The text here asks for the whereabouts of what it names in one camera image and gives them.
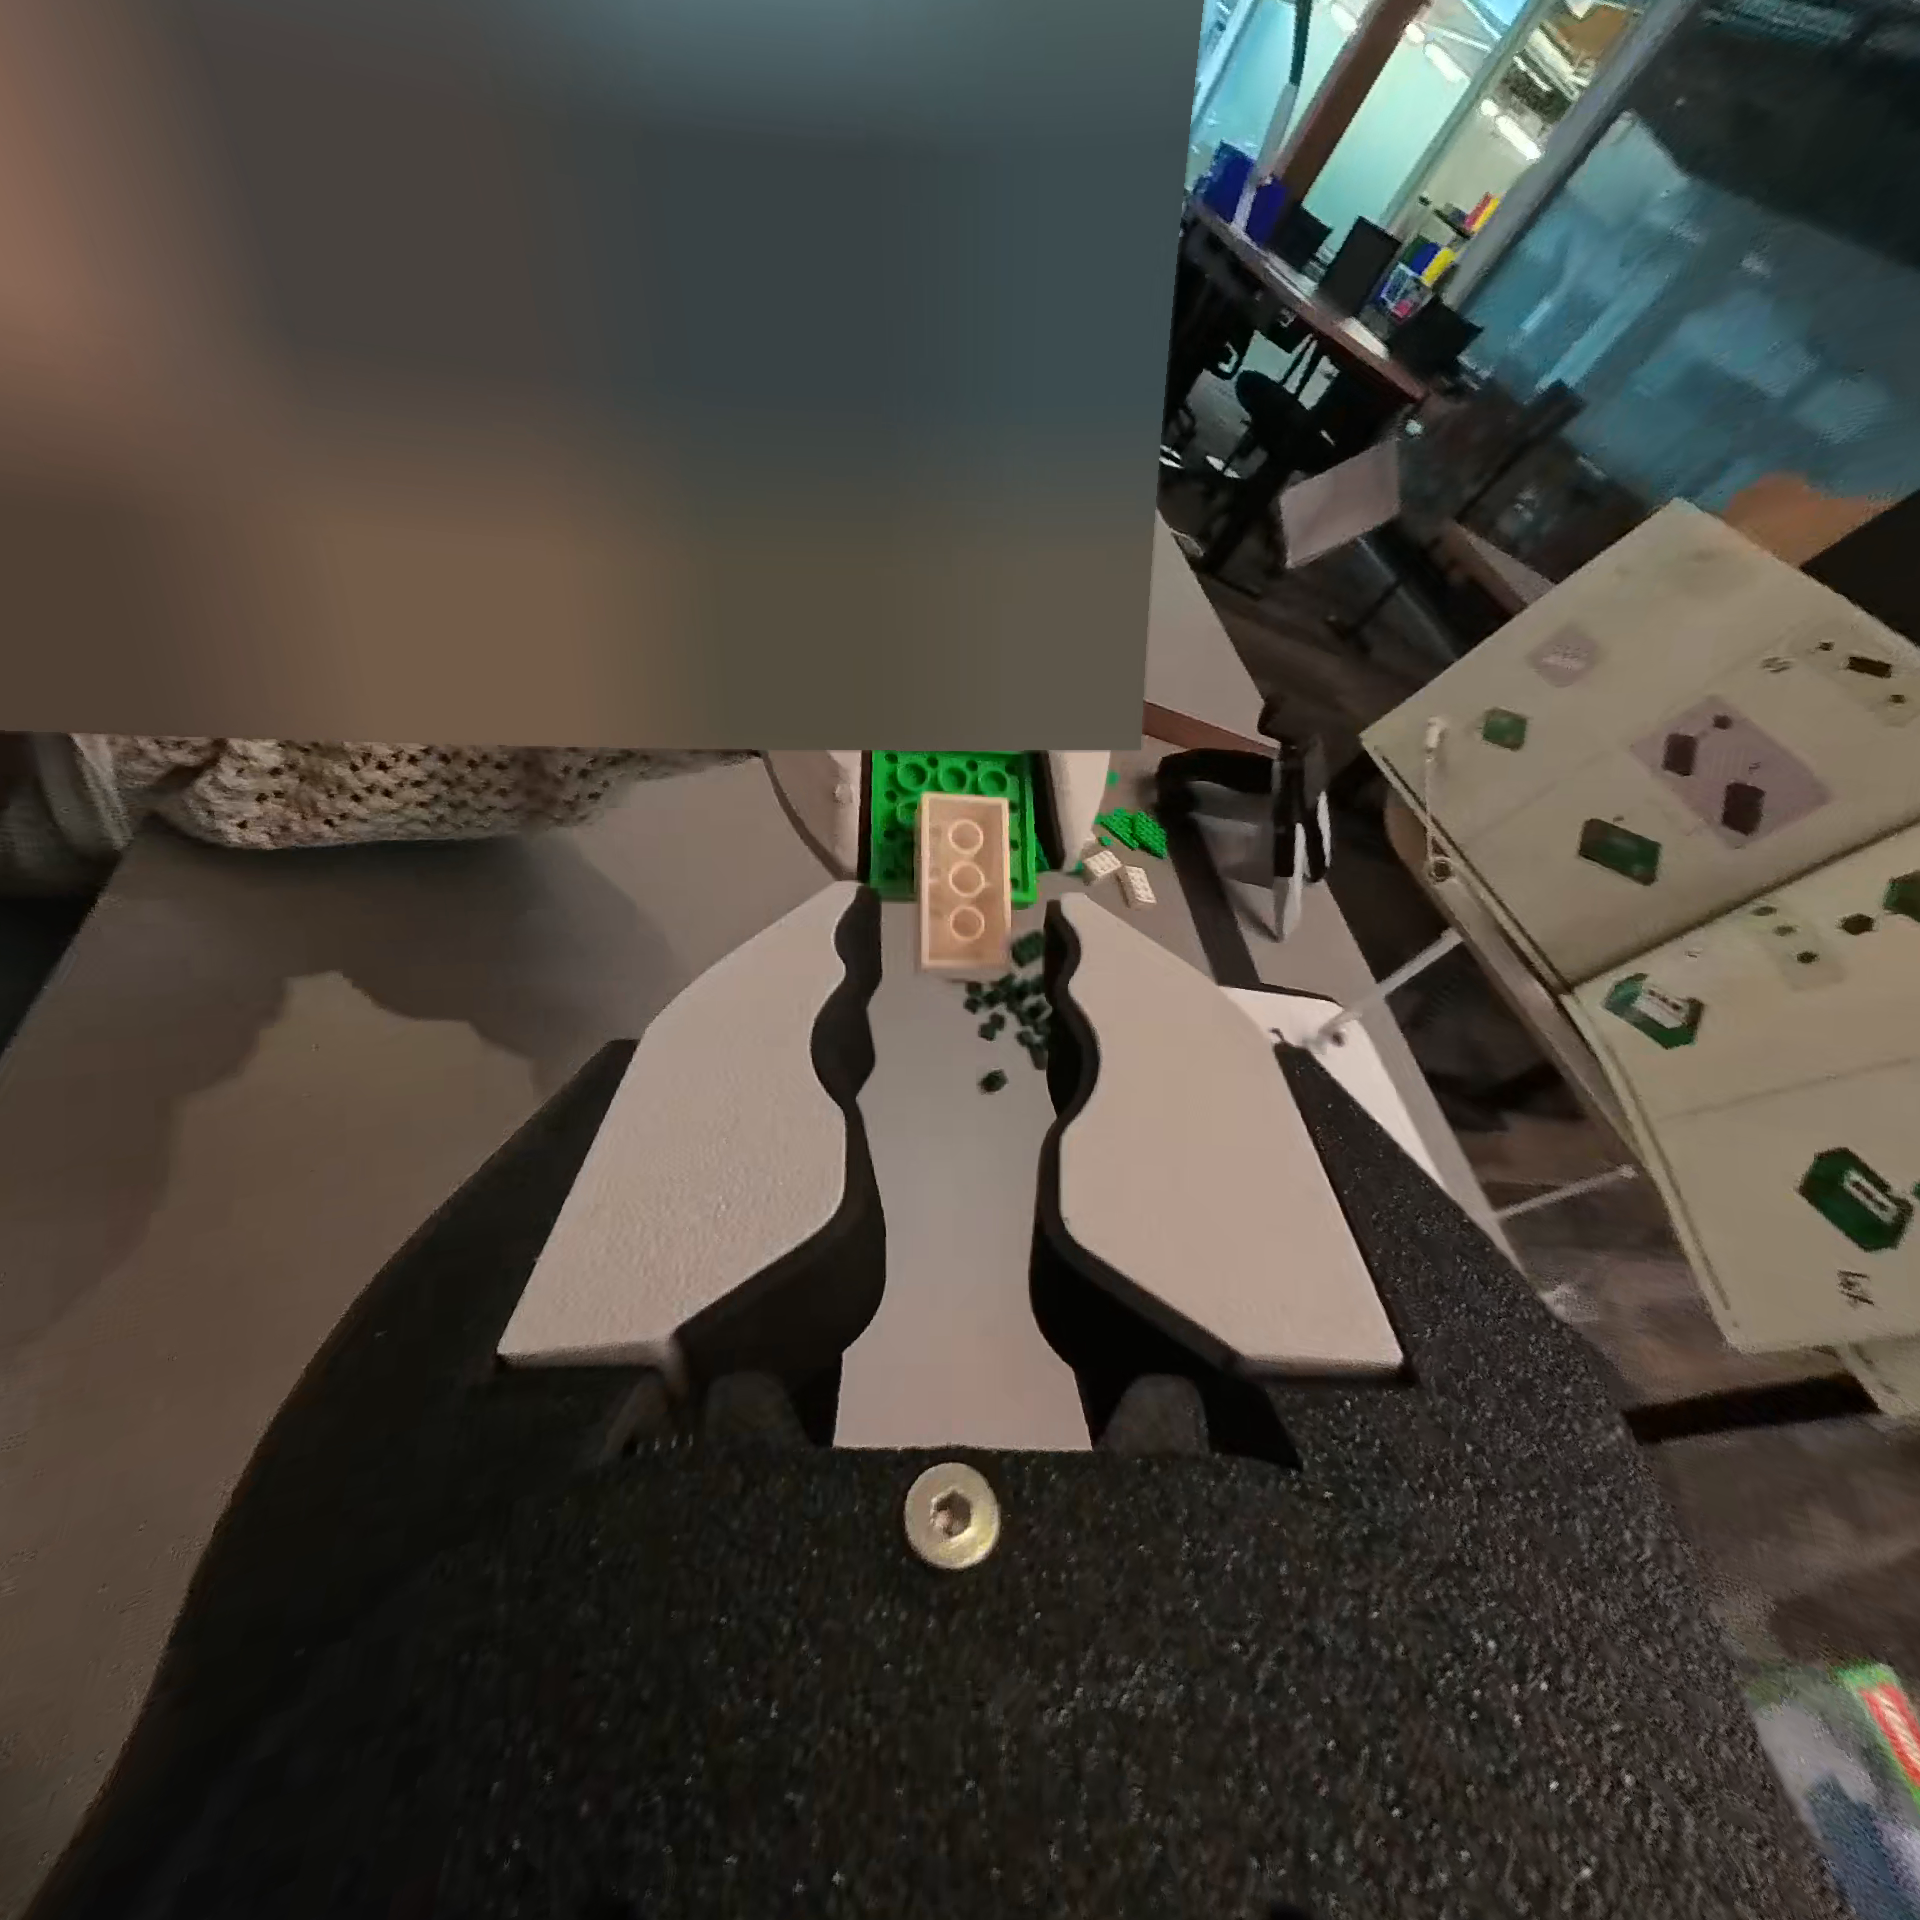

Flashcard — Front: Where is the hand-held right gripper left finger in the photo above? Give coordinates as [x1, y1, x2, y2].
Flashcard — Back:
[496, 884, 898, 1366]

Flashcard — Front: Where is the white book stand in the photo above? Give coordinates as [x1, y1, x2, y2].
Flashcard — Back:
[1223, 922, 1647, 1226]

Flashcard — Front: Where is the green lego plate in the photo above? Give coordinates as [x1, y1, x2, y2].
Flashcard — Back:
[861, 747, 1043, 911]

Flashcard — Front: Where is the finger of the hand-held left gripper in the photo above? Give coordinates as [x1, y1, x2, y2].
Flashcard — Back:
[760, 749, 874, 887]
[1037, 749, 1125, 876]

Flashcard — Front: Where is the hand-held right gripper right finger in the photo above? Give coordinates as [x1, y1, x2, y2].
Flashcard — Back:
[1030, 898, 1408, 1380]

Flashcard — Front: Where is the long wooden desk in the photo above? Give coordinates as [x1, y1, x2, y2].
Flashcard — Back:
[1184, 196, 1439, 415]

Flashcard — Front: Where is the green lego set box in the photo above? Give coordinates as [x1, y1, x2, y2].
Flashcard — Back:
[1746, 1655, 1920, 1920]

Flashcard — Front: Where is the black mount with grey wedges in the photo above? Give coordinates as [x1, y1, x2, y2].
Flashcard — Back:
[1152, 741, 1337, 943]

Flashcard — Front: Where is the black swivel chair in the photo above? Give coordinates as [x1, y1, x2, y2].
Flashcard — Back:
[1231, 365, 1342, 518]

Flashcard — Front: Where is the open instruction book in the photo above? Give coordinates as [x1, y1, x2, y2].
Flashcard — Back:
[1366, 500, 1920, 1352]

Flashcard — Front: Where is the cream knit sweater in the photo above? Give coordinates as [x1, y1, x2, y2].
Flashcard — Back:
[0, 728, 760, 895]

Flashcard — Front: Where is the pile of dark green lego pieces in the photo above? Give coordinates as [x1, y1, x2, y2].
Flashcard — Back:
[961, 931, 1082, 1097]

